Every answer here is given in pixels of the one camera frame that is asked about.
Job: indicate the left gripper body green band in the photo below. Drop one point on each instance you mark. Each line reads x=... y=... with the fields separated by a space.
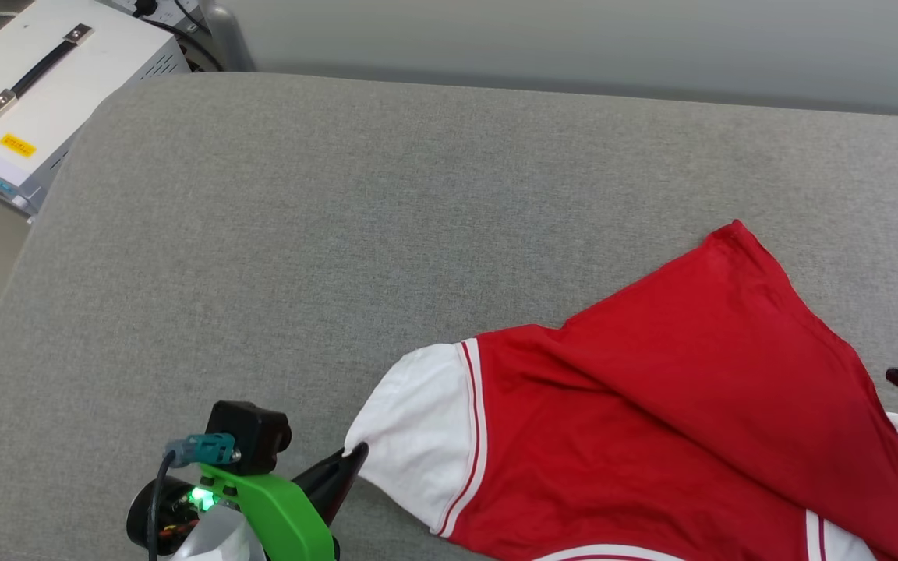
x=285 y=514

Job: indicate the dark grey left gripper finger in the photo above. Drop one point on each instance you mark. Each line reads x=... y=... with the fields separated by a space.
x=332 y=483

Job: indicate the red and white garment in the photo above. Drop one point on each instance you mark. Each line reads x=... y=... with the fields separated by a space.
x=652 y=428

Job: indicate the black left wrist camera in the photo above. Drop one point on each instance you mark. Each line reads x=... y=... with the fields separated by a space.
x=250 y=432

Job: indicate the grey partition post foot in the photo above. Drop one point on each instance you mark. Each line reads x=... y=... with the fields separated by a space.
x=227 y=35

